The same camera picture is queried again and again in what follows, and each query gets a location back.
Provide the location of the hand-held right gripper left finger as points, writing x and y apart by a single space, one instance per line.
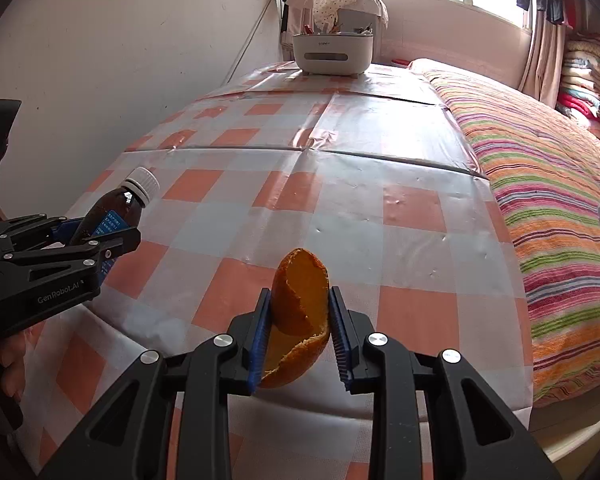
257 350

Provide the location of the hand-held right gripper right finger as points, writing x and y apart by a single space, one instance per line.
341 350

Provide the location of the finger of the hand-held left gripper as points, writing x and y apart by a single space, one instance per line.
40 227
90 250

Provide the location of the orange peel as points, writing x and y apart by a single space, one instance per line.
300 300

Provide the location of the brown medicine bottle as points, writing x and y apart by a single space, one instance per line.
130 197

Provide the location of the person's left hand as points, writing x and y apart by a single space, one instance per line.
12 365

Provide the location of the striped bed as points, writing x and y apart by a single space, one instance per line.
555 210

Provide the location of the white desk organiser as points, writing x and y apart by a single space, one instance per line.
332 52

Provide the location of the beige window curtain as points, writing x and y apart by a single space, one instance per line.
542 65
295 5

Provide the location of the grey air cooler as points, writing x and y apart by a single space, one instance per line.
360 17

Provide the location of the stack of folded quilts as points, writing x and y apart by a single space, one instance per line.
590 85

